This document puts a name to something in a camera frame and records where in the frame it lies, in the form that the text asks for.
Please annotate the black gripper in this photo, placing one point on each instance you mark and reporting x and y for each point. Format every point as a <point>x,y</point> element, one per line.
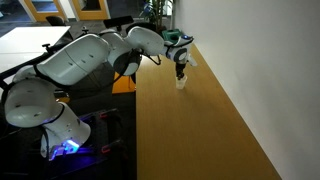
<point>180,66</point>

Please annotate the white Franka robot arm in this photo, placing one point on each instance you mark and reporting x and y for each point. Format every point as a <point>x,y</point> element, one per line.
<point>76,56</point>

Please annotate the translucent plastic measuring cup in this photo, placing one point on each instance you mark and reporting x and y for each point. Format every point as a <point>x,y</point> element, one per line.
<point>181,86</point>

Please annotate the green plastic object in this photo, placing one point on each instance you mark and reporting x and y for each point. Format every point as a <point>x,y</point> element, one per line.
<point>170,34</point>

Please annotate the green potted plant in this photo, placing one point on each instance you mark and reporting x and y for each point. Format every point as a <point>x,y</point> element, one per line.
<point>158,10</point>

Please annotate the orange framed door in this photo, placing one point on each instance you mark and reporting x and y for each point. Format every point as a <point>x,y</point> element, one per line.
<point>93,15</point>
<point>50,17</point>

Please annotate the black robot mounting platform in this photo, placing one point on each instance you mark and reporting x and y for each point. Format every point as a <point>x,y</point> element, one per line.
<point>100,166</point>

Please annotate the large white table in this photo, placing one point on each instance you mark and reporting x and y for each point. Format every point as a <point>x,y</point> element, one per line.
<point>26,38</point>

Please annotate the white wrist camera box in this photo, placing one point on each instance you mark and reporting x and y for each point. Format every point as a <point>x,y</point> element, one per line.
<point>191,60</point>

